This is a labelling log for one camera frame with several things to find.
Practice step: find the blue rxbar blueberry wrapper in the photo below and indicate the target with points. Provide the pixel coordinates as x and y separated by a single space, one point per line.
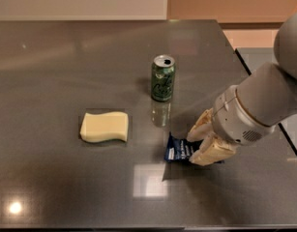
180 150

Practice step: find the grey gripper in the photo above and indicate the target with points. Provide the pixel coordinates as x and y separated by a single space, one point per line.
233 118

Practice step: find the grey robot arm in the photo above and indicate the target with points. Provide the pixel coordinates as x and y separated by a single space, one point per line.
249 111

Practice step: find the yellow sponge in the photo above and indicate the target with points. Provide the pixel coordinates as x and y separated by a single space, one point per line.
97 128

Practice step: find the green soda can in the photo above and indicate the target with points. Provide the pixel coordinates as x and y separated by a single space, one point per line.
162 78

